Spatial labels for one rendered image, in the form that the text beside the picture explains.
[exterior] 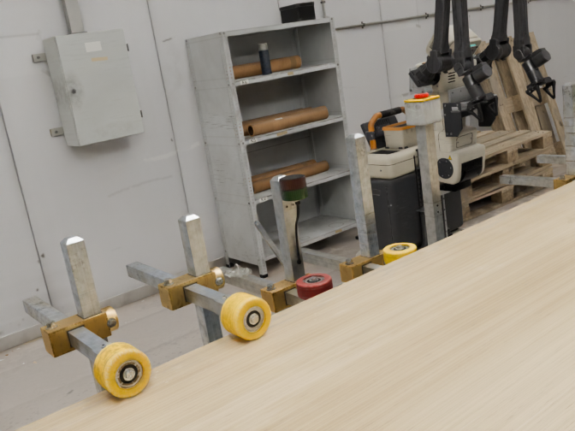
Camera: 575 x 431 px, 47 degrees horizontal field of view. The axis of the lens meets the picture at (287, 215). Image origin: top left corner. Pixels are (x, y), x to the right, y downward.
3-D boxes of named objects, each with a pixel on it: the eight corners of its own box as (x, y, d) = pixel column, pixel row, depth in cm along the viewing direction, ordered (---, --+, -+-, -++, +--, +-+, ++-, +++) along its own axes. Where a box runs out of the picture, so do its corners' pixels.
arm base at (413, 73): (424, 69, 310) (407, 73, 303) (435, 57, 303) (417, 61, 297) (435, 84, 307) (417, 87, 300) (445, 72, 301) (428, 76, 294)
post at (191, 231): (216, 416, 152) (176, 215, 140) (229, 410, 154) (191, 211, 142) (225, 422, 149) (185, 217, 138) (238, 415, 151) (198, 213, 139)
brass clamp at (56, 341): (44, 351, 127) (38, 326, 126) (109, 325, 135) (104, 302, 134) (56, 359, 123) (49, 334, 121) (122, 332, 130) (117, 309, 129)
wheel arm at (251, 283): (216, 282, 181) (212, 268, 180) (226, 279, 183) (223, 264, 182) (318, 319, 146) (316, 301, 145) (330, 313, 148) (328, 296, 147)
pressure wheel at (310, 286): (295, 327, 150) (287, 280, 148) (322, 315, 155) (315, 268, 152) (318, 335, 144) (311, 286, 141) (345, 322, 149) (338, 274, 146)
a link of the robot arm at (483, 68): (465, 62, 289) (453, 65, 284) (485, 49, 280) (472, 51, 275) (477, 87, 288) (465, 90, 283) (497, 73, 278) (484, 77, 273)
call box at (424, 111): (406, 128, 183) (403, 100, 181) (423, 123, 187) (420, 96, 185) (425, 128, 177) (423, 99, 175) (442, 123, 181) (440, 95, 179)
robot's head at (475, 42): (421, 51, 315) (435, 25, 305) (449, 46, 327) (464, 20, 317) (441, 70, 309) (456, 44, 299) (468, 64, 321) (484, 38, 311)
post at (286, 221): (299, 363, 166) (269, 177, 154) (310, 358, 168) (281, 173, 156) (308, 368, 163) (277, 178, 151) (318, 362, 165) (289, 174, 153)
